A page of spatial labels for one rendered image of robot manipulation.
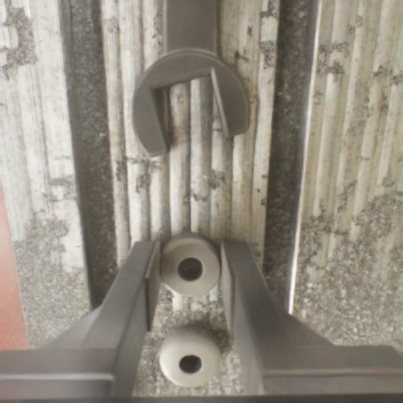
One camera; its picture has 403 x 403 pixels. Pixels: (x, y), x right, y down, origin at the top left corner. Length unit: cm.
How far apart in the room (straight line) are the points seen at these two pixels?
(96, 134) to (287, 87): 10
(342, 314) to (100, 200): 16
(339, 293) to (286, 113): 11
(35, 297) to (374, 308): 20
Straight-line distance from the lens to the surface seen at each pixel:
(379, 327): 22
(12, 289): 23
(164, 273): 16
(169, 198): 16
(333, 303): 20
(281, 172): 17
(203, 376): 20
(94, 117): 17
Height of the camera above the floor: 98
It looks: 76 degrees down
